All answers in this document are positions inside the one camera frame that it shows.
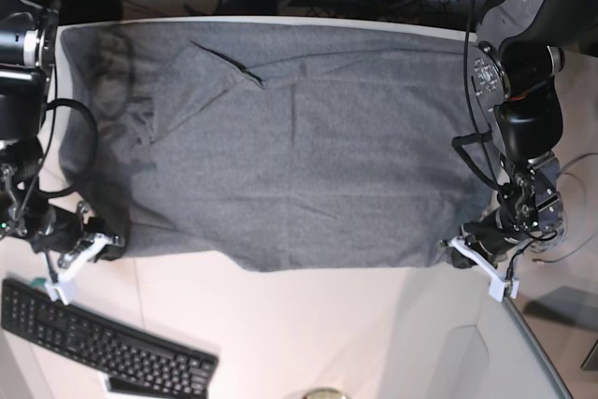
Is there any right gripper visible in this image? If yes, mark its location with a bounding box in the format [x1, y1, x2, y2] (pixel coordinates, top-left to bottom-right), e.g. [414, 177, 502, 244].
[30, 206, 127, 262]

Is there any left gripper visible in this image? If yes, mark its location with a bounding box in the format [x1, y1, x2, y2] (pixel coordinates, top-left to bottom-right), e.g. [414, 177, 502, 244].
[447, 211, 523, 269]

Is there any grey t-shirt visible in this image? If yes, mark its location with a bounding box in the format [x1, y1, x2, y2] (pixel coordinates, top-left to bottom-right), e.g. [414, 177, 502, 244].
[61, 22, 491, 272]

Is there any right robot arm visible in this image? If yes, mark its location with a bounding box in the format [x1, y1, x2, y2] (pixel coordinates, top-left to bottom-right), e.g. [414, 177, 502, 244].
[1, 0, 126, 261]

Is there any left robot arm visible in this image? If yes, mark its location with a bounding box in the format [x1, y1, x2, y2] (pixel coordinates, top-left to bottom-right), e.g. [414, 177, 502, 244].
[448, 0, 597, 268]

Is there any green tape roll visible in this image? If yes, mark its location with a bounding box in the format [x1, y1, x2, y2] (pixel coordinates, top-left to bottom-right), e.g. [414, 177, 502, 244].
[30, 278, 47, 291]

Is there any black keyboard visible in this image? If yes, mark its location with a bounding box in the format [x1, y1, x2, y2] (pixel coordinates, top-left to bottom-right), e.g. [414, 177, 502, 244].
[1, 278, 219, 398]

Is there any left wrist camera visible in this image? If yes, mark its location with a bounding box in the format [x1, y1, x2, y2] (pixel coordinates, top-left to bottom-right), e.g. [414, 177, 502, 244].
[489, 278, 520, 302]

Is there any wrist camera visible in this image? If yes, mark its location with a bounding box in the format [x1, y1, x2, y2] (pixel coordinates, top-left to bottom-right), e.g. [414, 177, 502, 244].
[44, 279, 78, 306]
[489, 278, 520, 302]

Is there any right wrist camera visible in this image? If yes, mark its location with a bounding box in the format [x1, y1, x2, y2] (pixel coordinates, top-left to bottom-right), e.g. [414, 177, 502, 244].
[44, 279, 78, 306]

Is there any coiled white cable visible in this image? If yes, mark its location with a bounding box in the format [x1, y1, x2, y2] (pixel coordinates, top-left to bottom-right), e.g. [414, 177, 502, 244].
[532, 152, 598, 264]

